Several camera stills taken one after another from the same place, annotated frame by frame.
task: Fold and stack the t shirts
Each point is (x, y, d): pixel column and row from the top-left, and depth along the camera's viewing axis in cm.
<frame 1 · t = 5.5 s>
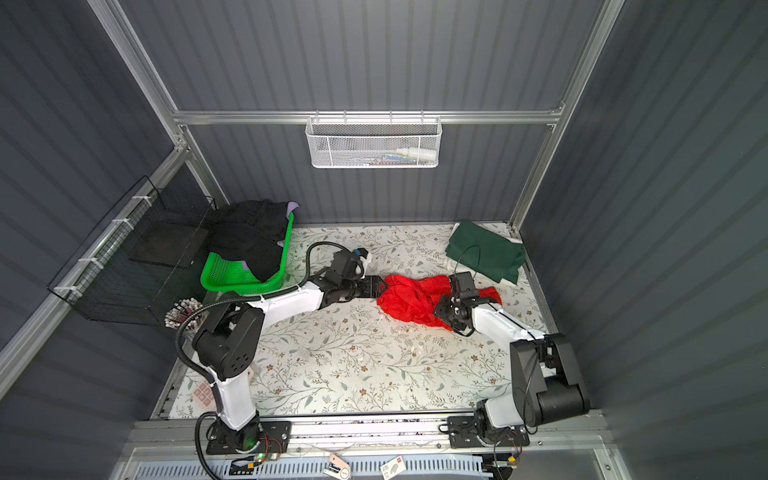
left hand: (381, 285, 93), fingers open
right hand: (443, 312, 92), fingers open
red t shirt: (417, 299, 94), point 7 cm above the table
black t shirt: (250, 231, 109), point 10 cm above the table
green plastic basket: (233, 275, 108), on the table
folded dark green t shirt: (488, 253, 107), point 6 cm above the table
cup of pens: (181, 310, 80), point 17 cm above the table

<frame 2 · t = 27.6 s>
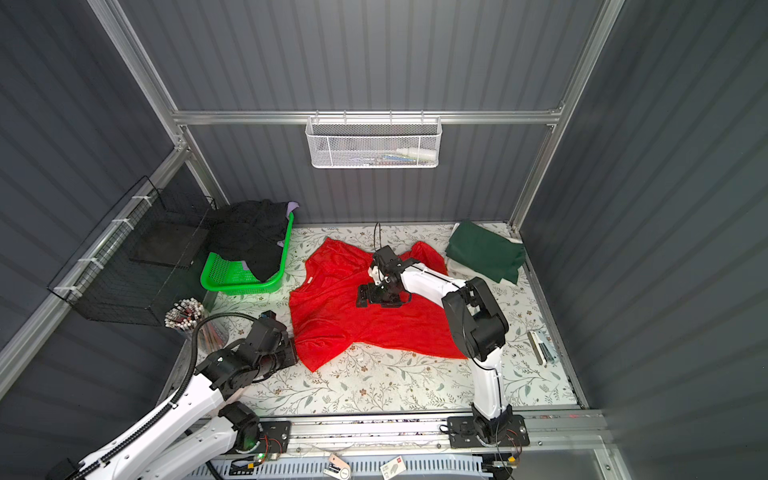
left hand: (296, 350, 80), fingers closed
right hand: (371, 305, 93), fingers open
red t shirt: (324, 312, 95), point 3 cm above the table
the other named things where they were.

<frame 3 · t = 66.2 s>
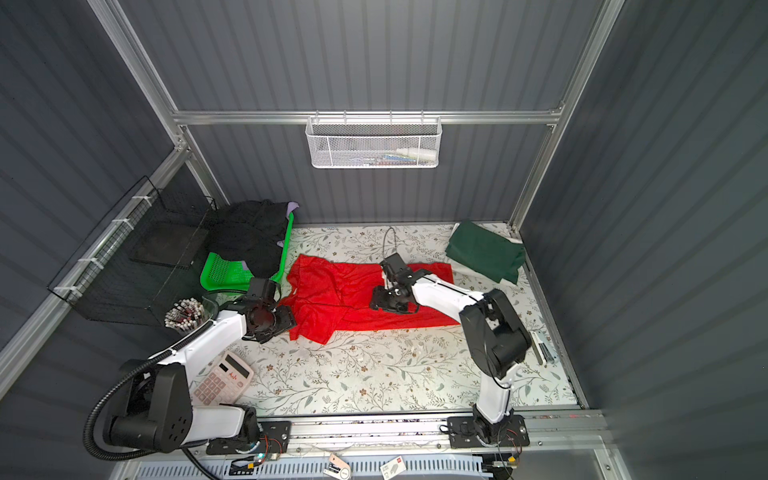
left hand: (286, 324, 89), fingers open
right hand: (377, 307, 91), fingers open
red t shirt: (325, 296, 101), on the table
the other named things where they were.

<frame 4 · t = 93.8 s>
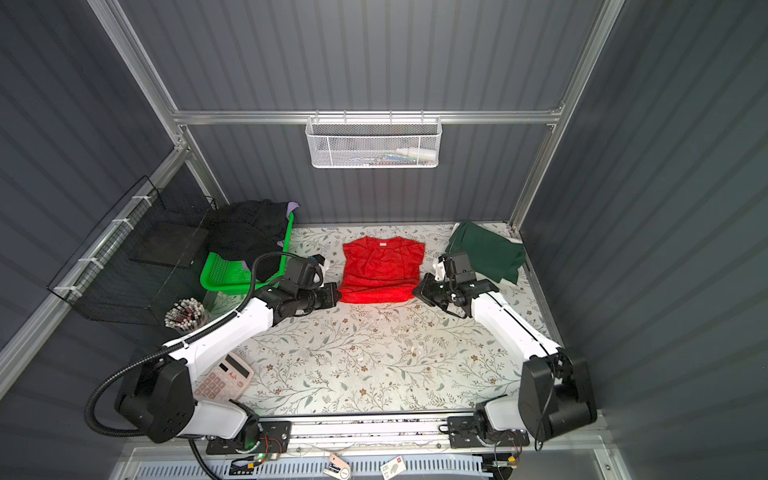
left hand: (341, 293, 85), fingers closed
right hand: (414, 292, 84), fingers closed
red t shirt: (381, 269, 107), point 2 cm above the table
the other named things where they were.

